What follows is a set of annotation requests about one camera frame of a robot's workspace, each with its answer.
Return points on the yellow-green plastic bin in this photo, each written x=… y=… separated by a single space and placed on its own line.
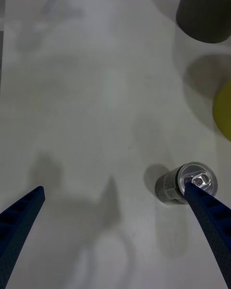
x=223 y=110

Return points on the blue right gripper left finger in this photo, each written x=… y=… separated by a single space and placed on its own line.
x=16 y=231

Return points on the grey plastic bin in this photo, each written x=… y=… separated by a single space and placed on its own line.
x=204 y=12

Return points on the silver drink can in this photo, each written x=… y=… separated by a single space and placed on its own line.
x=168 y=185

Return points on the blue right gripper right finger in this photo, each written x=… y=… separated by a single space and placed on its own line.
x=211 y=219

